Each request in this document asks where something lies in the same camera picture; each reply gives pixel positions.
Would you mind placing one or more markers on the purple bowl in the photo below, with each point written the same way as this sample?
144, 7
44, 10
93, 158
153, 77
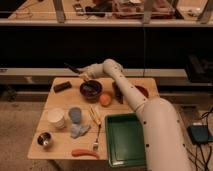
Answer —
91, 90

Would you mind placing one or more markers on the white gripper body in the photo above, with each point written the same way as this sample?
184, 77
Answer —
92, 72

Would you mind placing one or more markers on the black foot pedal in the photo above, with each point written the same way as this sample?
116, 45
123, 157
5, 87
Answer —
199, 134

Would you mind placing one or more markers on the metal fork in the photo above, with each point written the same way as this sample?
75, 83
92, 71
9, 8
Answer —
96, 143

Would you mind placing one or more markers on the small metal cup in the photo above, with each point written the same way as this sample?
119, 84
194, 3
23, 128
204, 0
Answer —
45, 140

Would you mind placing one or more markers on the light blue crumpled cloth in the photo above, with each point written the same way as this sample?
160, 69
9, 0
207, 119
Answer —
78, 130

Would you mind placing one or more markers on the blue cup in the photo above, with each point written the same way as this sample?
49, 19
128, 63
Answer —
75, 115

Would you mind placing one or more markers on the wooden table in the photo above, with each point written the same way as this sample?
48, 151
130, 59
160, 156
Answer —
63, 143

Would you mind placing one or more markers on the yellow handled tool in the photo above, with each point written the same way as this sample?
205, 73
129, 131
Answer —
94, 116

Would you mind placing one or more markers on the orange round fruit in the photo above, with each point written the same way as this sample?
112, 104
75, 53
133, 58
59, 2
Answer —
105, 99

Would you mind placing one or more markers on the black dish brush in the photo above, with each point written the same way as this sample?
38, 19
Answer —
75, 70

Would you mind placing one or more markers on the dark brown grape bunch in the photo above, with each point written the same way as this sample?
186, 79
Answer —
118, 94

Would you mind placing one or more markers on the white paper cup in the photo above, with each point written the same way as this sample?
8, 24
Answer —
55, 116

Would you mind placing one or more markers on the green plastic tray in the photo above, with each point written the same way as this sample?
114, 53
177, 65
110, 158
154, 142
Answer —
125, 141

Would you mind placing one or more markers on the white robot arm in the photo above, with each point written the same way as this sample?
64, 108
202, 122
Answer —
164, 142

